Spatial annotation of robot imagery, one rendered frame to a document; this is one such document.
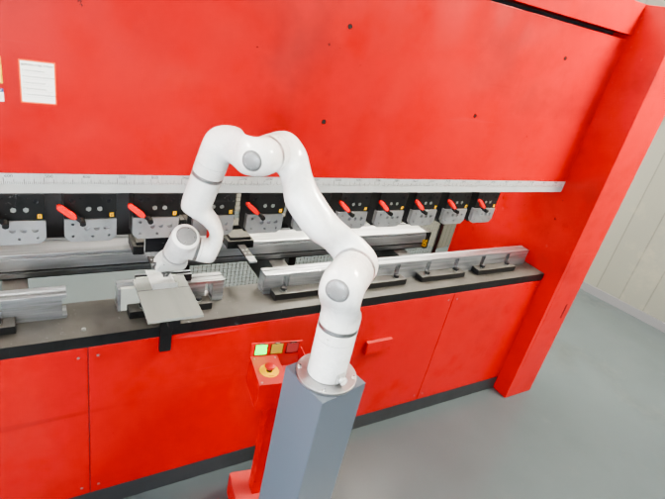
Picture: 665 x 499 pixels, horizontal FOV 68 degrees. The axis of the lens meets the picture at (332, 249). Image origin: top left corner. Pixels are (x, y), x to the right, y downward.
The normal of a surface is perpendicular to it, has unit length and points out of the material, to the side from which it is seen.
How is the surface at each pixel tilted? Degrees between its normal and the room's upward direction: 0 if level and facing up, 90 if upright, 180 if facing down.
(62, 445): 90
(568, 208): 90
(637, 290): 90
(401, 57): 90
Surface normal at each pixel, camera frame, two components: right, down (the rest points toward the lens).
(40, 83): 0.48, 0.48
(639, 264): -0.74, 0.15
